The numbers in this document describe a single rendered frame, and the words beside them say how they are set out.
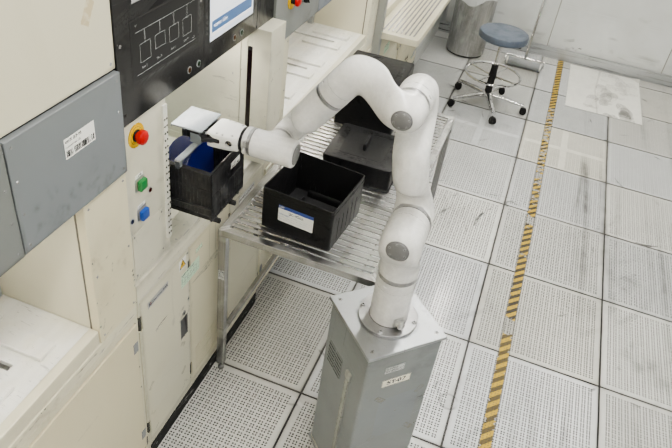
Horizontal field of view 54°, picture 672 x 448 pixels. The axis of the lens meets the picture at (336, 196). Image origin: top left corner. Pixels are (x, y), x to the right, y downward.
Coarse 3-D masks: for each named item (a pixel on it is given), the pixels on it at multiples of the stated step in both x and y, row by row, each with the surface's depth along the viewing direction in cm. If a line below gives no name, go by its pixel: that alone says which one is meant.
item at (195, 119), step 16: (192, 112) 194; (208, 112) 195; (192, 128) 187; (192, 144) 194; (176, 160) 187; (224, 160) 193; (240, 160) 205; (176, 176) 192; (192, 176) 190; (208, 176) 186; (224, 176) 197; (240, 176) 209; (176, 192) 196; (192, 192) 193; (208, 192) 191; (224, 192) 200; (176, 208) 206; (192, 208) 197; (208, 208) 194
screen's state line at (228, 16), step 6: (246, 0) 203; (240, 6) 200; (246, 6) 204; (228, 12) 193; (234, 12) 197; (240, 12) 201; (222, 18) 191; (228, 18) 195; (216, 24) 188; (222, 24) 192
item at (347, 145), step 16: (352, 128) 280; (336, 144) 268; (352, 144) 269; (368, 144) 269; (384, 144) 272; (336, 160) 261; (352, 160) 259; (368, 160) 261; (384, 160) 262; (368, 176) 260; (384, 176) 257; (384, 192) 261
